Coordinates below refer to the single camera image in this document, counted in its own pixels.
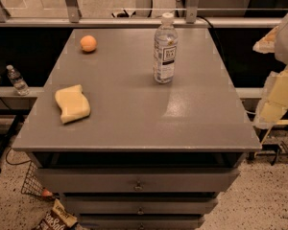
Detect orange fruit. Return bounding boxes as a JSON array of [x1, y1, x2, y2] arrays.
[[80, 35, 97, 53]]

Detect middle grey drawer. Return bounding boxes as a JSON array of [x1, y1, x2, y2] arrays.
[[62, 196, 218, 215]]

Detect clear plastic water bottle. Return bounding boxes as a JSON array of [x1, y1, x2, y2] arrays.
[[154, 12, 178, 84]]

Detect wire mesh basket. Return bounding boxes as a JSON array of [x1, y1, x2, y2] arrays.
[[21, 162, 53, 198]]

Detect snack chip bag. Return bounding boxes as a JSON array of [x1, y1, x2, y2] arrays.
[[32, 199, 77, 230]]

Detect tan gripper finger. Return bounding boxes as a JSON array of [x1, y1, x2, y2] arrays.
[[253, 65, 288, 129], [252, 26, 278, 54]]

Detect small water bottle on ledge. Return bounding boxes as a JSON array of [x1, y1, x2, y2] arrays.
[[7, 65, 30, 96]]

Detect yellow metal frame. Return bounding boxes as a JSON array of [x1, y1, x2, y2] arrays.
[[255, 118, 288, 160]]

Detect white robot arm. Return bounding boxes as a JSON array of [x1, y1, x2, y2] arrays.
[[252, 13, 288, 129]]

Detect grey drawer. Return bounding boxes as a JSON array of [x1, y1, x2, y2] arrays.
[[36, 168, 239, 193], [78, 215, 204, 230], [62, 196, 218, 215]]

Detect black stand leg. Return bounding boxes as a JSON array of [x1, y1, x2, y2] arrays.
[[0, 115, 24, 173]]

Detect top grey drawer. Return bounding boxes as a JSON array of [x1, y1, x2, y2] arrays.
[[36, 168, 239, 193]]

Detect bottom grey drawer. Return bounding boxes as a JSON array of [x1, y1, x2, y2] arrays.
[[78, 215, 204, 230]]

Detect yellow sponge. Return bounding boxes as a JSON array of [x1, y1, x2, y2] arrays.
[[55, 84, 90, 124]]

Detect grey drawer cabinet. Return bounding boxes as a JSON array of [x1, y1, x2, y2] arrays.
[[12, 27, 263, 230]]

